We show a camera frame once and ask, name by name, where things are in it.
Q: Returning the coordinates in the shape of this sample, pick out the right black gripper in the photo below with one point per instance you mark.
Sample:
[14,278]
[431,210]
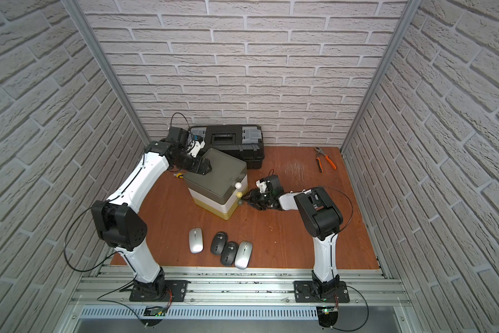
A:
[254,198]

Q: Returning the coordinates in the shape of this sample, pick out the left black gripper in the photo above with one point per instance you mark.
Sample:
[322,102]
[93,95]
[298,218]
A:
[199,165]

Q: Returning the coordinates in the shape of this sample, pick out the grey three-drawer storage box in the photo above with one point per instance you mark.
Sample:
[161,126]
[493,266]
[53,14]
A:
[219,190]

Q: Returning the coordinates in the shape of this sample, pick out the black computer mouse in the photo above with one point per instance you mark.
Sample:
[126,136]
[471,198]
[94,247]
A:
[219,241]
[229,252]

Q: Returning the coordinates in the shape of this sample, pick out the silver computer mouse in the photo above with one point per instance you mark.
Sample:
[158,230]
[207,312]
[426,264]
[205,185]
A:
[196,243]
[243,255]

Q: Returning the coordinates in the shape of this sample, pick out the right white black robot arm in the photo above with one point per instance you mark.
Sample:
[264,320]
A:
[321,217]

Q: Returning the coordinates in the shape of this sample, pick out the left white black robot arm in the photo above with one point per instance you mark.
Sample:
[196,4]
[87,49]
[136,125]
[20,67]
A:
[116,219]

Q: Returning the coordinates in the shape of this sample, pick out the black plastic toolbox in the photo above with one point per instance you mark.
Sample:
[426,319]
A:
[241,141]

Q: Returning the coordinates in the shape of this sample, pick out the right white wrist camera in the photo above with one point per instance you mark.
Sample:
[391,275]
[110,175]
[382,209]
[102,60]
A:
[262,185]

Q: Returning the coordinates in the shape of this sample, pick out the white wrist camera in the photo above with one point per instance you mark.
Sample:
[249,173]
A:
[195,147]
[262,185]

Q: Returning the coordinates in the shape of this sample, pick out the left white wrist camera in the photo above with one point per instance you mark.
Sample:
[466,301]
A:
[195,147]

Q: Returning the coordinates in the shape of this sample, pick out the orange handled pliers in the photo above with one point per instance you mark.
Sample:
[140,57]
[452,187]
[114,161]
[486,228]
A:
[320,154]

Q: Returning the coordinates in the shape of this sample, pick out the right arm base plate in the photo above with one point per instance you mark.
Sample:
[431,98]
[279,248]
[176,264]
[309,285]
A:
[310,291]

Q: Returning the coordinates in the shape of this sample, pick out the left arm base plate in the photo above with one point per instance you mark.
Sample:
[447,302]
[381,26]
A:
[159,291]

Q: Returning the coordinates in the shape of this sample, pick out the aluminium front rail frame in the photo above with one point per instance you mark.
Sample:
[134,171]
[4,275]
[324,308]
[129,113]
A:
[227,293]

